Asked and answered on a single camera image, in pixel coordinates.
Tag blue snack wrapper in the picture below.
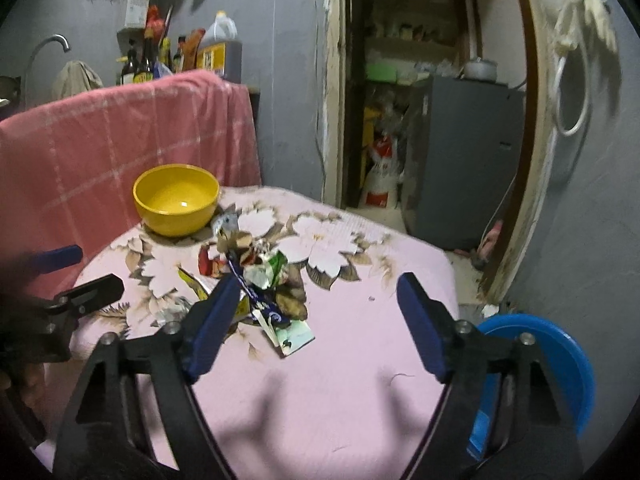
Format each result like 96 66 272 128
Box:
227 252 291 328

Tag red yellow snack wrapper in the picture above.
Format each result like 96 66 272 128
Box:
198 244 231 278

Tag green white wrapper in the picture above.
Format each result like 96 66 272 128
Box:
243 250 288 289

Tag brown nut shells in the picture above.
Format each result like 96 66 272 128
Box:
276 266 308 321

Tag pink floral table cloth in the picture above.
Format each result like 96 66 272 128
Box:
34 185 461 480

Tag pink plaid towel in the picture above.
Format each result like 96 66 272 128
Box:
1 70 262 298

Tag yellow plastic bowl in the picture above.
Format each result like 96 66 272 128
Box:
132 164 220 237

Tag red white rice bag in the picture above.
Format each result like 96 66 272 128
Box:
359 133 401 209

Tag beige rag on faucet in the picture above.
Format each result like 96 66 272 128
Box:
51 60 104 101

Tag grey mini fridge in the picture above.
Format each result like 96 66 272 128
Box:
400 76 525 252

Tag dark vinegar bottle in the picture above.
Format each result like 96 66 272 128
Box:
120 39 138 84

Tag chrome faucet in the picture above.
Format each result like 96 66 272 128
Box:
22 32 72 106

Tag dark soy sauce bottle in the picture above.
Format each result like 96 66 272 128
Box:
132 28 155 84

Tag orange sauce bottle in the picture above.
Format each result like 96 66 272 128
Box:
182 28 206 72

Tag metal pot on fridge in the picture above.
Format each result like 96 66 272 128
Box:
461 58 498 84

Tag large cooking oil jug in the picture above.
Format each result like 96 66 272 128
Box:
196 11 242 84

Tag cream rubber gloves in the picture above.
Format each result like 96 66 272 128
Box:
553 0 618 55

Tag wooden door frame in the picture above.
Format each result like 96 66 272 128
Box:
319 0 561 306

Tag white hose loop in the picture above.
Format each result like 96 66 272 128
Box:
549 44 592 138

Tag white box on wall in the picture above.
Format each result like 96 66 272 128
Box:
122 0 149 29

